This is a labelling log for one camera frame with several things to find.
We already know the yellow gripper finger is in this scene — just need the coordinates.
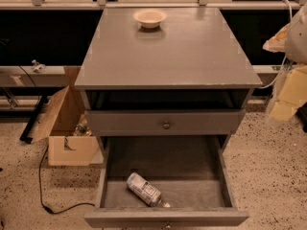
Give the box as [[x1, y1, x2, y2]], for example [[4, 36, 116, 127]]
[[269, 65, 307, 122], [263, 24, 290, 53]]

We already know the clear plastic water bottle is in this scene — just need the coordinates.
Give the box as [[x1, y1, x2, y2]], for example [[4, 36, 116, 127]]
[[127, 172, 171, 208]]

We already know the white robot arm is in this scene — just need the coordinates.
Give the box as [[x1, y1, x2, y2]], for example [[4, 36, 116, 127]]
[[263, 4, 307, 122]]

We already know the grey drawer cabinet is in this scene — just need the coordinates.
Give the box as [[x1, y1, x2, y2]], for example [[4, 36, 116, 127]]
[[74, 7, 264, 230]]

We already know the open grey middle drawer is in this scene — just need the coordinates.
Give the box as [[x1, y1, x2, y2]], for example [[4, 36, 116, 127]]
[[84, 136, 248, 228]]

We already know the closed grey top drawer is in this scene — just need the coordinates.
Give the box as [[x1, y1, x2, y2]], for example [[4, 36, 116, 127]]
[[85, 110, 246, 136]]

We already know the white bowl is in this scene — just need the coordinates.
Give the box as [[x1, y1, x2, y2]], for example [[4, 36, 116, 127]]
[[133, 9, 167, 29]]

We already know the open cardboard box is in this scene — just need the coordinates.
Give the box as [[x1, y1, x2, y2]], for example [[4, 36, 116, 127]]
[[31, 67, 103, 166]]

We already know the black bar on floor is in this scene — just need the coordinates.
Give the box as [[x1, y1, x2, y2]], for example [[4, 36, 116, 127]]
[[19, 95, 48, 144]]

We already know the white cable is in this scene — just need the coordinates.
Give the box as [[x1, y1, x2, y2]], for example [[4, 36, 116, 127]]
[[258, 0, 294, 90]]

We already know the small clear object on rail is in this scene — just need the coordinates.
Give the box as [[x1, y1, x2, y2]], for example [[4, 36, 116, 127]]
[[32, 59, 46, 74]]

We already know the black floor cable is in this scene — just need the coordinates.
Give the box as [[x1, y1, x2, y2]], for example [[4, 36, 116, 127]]
[[38, 146, 96, 216]]

